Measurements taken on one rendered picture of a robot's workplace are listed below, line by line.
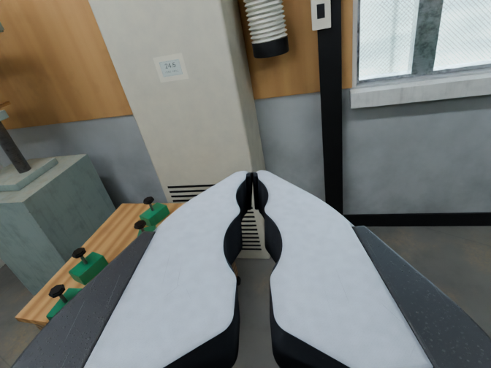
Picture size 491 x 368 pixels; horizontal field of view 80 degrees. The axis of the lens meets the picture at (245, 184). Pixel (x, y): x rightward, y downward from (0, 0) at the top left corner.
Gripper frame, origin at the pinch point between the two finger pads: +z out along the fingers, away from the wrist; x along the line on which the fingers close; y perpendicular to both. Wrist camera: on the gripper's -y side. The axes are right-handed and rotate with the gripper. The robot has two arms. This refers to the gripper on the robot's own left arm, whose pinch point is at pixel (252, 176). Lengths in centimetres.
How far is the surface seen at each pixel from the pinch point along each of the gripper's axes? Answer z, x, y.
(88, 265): 66, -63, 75
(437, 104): 126, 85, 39
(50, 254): 100, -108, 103
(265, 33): 121, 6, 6
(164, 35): 117, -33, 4
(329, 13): 124, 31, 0
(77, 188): 128, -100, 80
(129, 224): 94, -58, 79
